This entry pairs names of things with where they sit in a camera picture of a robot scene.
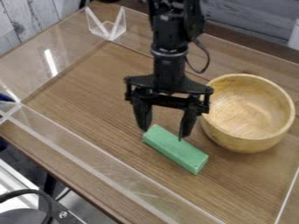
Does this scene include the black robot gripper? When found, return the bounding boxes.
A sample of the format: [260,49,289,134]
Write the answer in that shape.
[125,51,214,139]

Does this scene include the green rectangular block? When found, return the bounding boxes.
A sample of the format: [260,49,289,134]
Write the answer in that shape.
[143,124,210,175]

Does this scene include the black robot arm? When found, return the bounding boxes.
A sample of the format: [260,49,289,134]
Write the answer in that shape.
[125,0,214,138]

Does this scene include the light wooden bowl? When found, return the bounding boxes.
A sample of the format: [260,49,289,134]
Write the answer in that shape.
[201,73,296,153]

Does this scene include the blue object at left edge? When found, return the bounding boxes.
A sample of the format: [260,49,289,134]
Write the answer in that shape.
[0,93,15,102]

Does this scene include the clear acrylic front wall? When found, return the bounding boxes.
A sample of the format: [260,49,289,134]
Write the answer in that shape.
[0,84,227,224]

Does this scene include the clear acrylic corner bracket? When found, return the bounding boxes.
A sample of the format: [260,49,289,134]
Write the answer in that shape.
[86,7,127,41]

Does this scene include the black cable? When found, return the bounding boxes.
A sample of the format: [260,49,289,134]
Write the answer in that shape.
[0,189,55,224]

